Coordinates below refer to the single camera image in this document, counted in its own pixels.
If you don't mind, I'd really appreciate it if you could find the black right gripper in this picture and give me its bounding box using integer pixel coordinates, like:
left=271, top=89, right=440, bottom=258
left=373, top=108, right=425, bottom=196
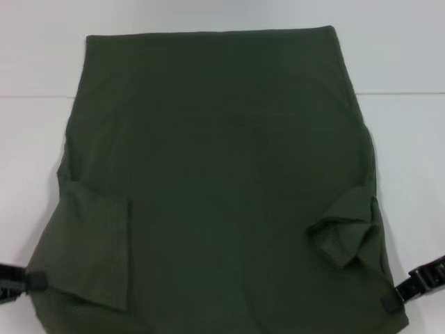
left=381, top=253, right=445, bottom=315

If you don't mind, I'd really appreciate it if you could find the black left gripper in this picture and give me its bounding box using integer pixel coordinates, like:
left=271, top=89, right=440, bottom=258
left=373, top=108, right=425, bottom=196
left=0, top=263, right=48, bottom=303

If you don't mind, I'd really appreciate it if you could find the dark green shirt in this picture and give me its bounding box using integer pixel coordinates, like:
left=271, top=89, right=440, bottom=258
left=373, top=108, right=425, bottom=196
left=26, top=24, right=410, bottom=334

